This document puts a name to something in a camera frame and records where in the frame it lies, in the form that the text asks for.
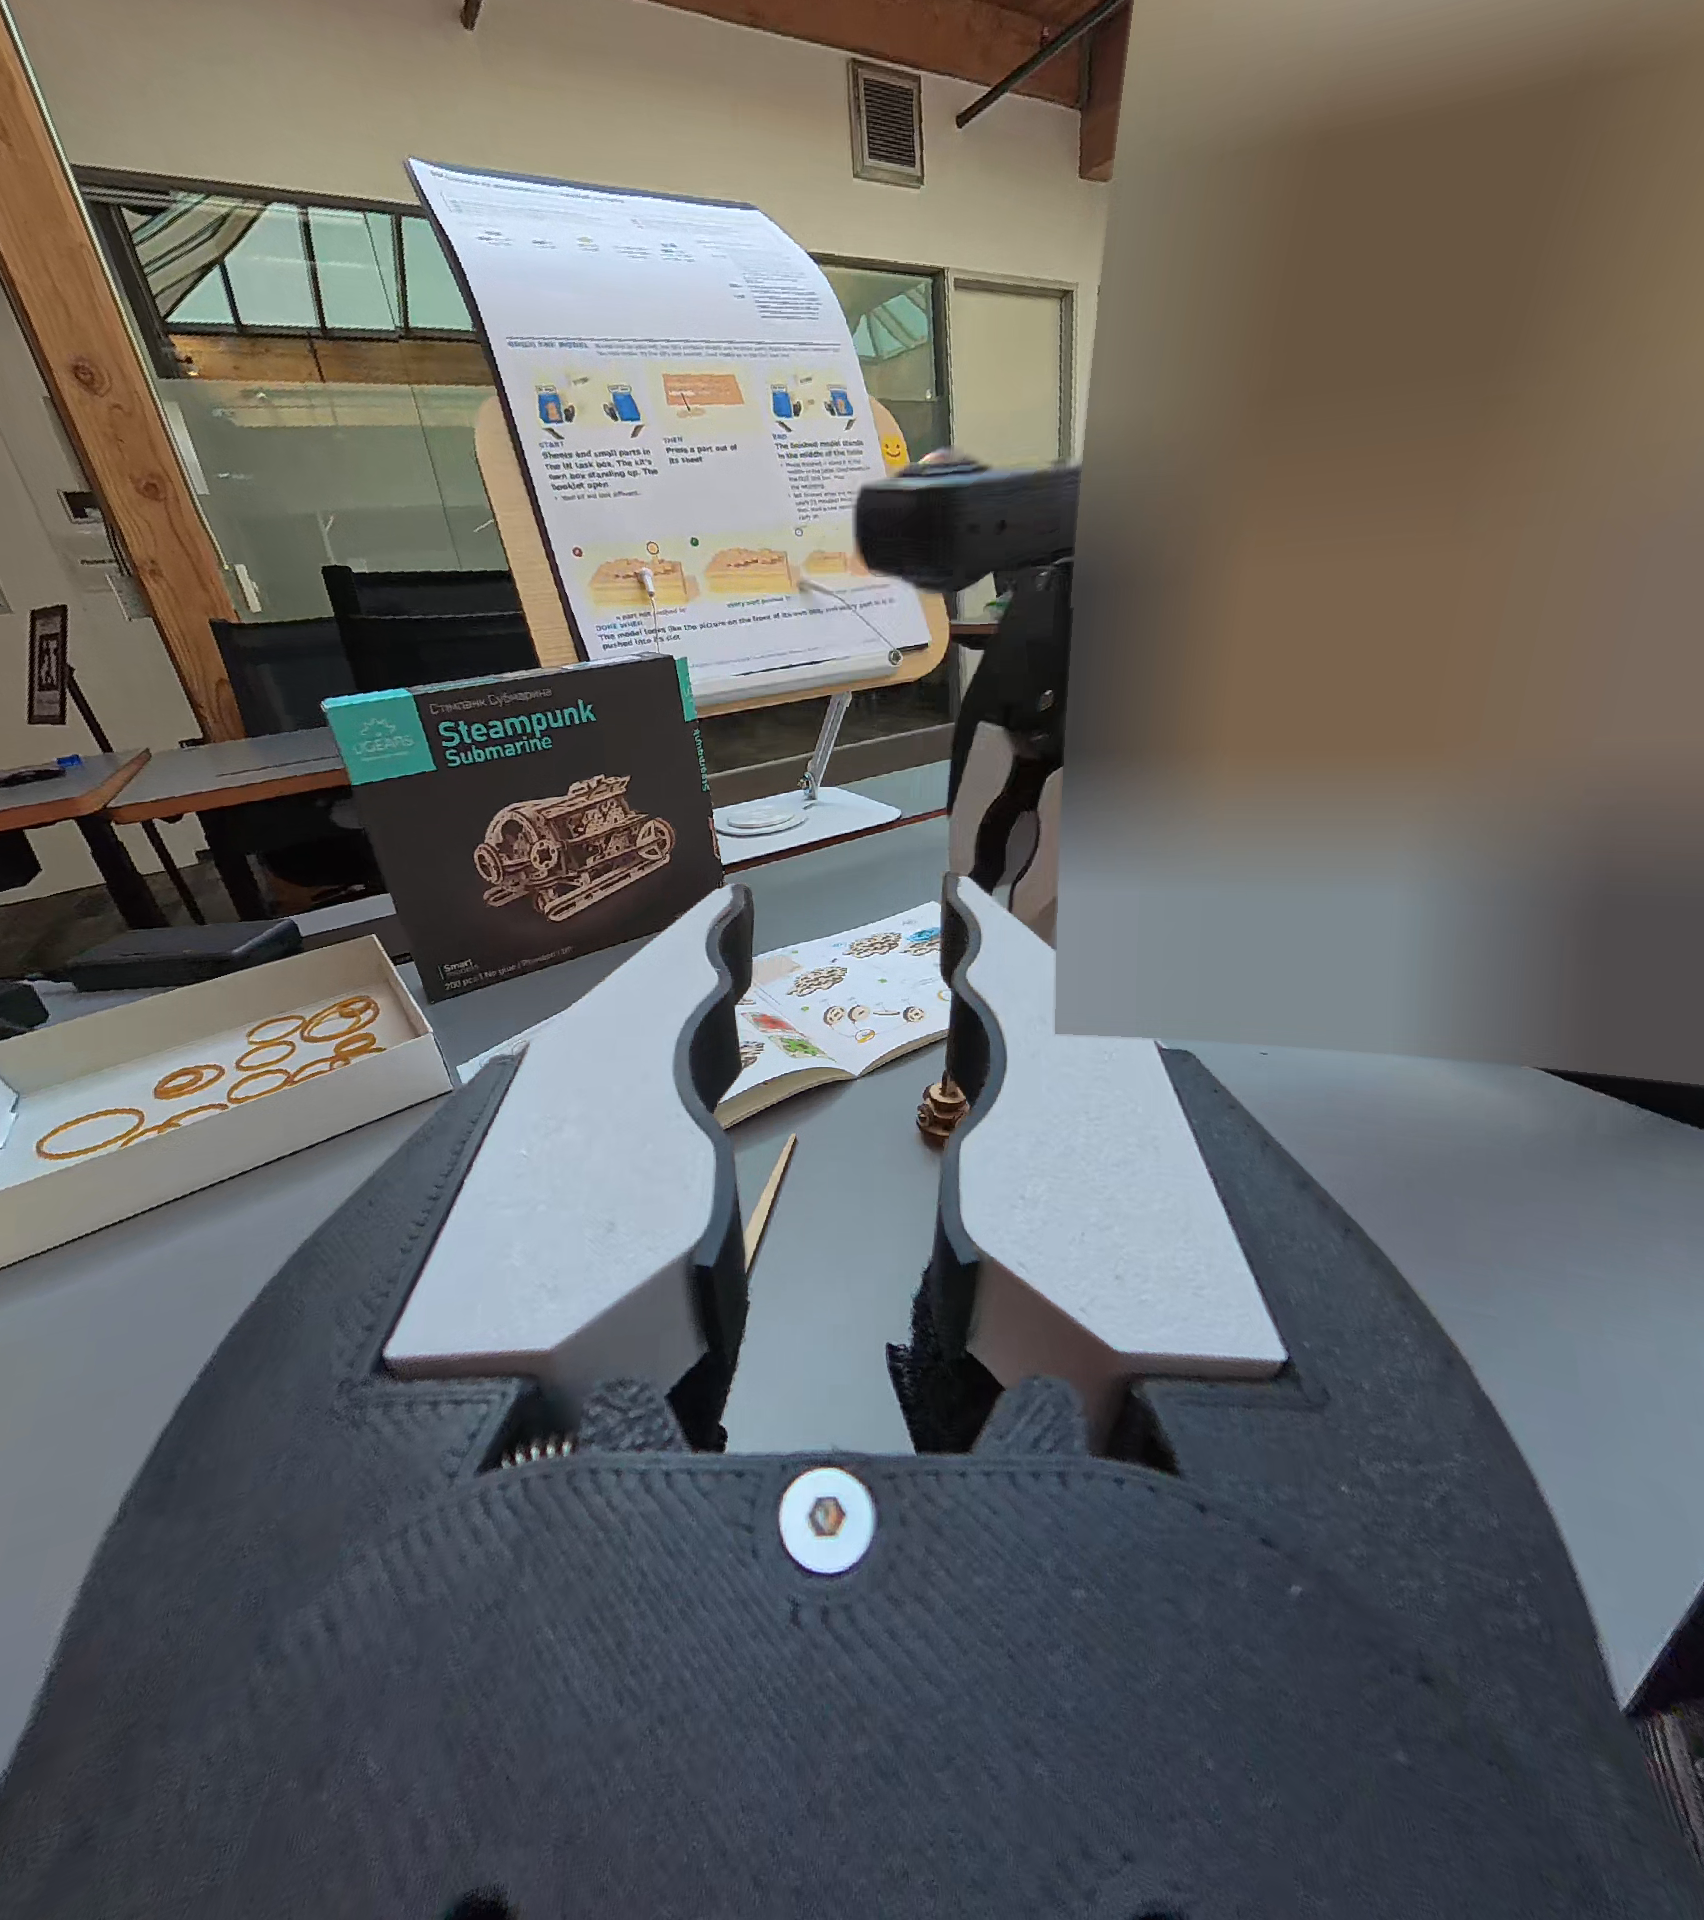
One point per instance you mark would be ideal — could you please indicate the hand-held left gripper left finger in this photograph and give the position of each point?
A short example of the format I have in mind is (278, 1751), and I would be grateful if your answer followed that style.
(553, 1200)

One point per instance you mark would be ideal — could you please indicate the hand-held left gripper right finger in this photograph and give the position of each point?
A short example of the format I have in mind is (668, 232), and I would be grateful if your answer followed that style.
(1106, 1200)

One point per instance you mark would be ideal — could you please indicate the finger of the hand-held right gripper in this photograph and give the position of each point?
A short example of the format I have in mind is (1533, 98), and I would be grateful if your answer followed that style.
(975, 781)
(1041, 885)

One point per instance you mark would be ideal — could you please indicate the small wooden gear assembly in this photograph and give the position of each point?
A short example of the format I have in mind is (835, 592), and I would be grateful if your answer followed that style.
(941, 1113)

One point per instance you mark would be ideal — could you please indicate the grey side desk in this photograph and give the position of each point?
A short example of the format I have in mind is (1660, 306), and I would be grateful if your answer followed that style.
(13, 795)
(237, 773)

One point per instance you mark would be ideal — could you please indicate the yellow smiley sticker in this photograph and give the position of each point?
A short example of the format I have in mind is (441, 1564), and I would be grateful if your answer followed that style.
(893, 434)

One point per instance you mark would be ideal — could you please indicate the wooden toothpick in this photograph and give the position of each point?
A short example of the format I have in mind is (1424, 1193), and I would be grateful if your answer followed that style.
(770, 1200)

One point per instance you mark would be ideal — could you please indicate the open assembly booklet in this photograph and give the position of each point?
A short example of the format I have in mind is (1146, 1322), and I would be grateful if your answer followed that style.
(823, 1020)

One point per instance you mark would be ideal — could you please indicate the white printed instruction sheet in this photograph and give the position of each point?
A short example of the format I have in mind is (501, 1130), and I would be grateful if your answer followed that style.
(672, 420)

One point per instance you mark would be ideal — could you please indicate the pile of rubber bands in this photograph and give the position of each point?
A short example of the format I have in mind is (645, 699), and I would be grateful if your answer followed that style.
(267, 1051)

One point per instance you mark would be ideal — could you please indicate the black teal model kit box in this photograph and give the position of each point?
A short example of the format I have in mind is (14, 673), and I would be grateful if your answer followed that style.
(537, 841)

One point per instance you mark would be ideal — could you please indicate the wooden book stand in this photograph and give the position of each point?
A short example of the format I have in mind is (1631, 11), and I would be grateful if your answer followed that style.
(522, 524)

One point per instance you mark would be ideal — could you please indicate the black power bank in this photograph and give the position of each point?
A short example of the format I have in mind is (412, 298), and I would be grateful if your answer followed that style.
(184, 957)

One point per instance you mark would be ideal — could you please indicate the black office chair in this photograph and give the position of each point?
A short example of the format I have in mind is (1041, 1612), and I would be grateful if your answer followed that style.
(417, 631)
(274, 675)

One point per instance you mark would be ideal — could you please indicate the small black floor sign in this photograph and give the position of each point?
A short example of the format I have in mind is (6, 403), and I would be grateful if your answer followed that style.
(49, 661)

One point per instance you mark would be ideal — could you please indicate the wall air vent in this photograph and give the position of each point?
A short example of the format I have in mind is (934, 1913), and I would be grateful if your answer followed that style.
(887, 121)

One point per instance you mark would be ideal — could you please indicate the wooden support post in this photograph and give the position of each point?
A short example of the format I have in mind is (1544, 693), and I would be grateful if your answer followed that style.
(86, 374)

